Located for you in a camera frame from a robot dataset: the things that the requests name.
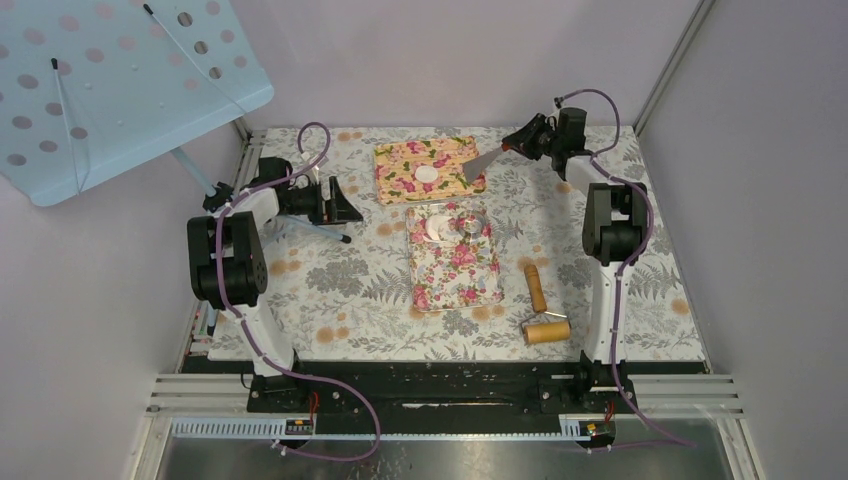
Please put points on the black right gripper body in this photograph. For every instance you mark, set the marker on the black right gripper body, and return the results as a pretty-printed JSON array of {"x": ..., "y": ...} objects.
[{"x": 550, "y": 141}]

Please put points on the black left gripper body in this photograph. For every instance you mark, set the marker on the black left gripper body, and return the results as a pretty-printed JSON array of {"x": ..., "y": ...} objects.
[{"x": 307, "y": 202}]

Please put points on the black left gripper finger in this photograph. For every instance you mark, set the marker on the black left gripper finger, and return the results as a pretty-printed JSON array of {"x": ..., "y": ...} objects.
[
  {"x": 343, "y": 215},
  {"x": 337, "y": 201}
]

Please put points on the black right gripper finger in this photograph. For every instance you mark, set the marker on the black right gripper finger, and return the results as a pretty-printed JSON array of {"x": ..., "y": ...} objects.
[
  {"x": 525, "y": 134},
  {"x": 527, "y": 150}
]

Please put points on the red handled metal scraper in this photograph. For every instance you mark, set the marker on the red handled metal scraper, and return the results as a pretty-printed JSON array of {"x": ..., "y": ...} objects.
[{"x": 474, "y": 168}]

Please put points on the round cut dough wrapper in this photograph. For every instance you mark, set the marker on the round cut dough wrapper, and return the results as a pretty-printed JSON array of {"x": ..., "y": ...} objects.
[{"x": 426, "y": 174}]

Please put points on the round metal dough cutter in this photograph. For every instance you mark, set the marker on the round metal dough cutter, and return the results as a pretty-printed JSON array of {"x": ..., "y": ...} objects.
[{"x": 472, "y": 224}]

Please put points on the wooden dough roller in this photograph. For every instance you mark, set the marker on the wooden dough roller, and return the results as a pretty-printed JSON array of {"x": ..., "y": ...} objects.
[{"x": 543, "y": 325}]

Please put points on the white dough ball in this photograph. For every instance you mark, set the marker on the white dough ball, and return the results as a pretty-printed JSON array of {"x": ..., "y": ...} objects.
[{"x": 442, "y": 229}]

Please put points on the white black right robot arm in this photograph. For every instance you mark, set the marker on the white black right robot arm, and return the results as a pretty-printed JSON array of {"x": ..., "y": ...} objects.
[{"x": 617, "y": 224}]

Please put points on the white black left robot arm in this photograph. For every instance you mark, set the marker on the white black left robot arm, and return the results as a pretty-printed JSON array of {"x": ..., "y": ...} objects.
[{"x": 227, "y": 265}]

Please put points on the yellow floral rectangular tray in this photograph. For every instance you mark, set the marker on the yellow floral rectangular tray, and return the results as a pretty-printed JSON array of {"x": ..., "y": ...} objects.
[{"x": 395, "y": 165}]

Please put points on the light blue perforated music stand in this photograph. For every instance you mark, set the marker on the light blue perforated music stand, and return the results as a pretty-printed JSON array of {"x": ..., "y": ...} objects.
[{"x": 91, "y": 90}]

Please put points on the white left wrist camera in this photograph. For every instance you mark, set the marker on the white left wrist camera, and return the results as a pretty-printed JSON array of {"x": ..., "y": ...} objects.
[{"x": 312, "y": 164}]

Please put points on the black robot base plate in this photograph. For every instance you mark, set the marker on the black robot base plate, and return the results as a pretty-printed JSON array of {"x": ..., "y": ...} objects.
[{"x": 431, "y": 396}]

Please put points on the white slotted cable duct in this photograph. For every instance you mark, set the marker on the white slotted cable duct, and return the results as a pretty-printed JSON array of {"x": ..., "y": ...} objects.
[{"x": 302, "y": 429}]

